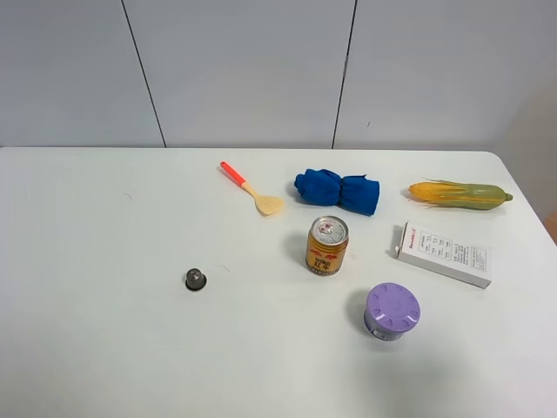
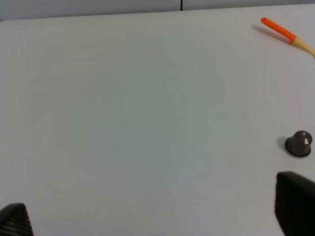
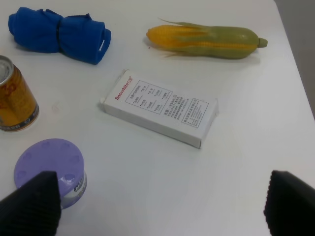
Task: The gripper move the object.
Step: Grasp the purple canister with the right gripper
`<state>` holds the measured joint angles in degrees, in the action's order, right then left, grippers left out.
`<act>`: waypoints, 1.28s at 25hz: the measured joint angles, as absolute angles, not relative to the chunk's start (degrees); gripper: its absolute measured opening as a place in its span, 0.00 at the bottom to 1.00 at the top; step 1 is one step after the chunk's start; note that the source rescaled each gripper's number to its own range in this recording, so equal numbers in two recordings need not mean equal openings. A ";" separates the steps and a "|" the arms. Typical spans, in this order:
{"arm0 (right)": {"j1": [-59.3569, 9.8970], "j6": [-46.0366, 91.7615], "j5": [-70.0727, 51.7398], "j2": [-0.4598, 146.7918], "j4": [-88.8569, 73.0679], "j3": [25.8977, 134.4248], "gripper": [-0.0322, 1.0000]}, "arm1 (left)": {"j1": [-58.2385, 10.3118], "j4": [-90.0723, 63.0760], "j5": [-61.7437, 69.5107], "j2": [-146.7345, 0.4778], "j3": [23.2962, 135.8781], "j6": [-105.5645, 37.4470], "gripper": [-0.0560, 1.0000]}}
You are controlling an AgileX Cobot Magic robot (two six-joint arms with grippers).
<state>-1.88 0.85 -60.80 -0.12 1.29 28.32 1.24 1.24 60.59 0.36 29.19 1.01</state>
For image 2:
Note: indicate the dark brown coffee capsule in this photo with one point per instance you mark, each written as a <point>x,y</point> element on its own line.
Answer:
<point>299,144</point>

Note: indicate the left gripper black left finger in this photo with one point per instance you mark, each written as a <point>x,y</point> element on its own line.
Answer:
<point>15,221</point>

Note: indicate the orange handled utensil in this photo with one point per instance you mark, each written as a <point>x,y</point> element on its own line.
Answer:
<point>294,39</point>

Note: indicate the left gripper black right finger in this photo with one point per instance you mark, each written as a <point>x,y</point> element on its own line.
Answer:
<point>295,204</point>

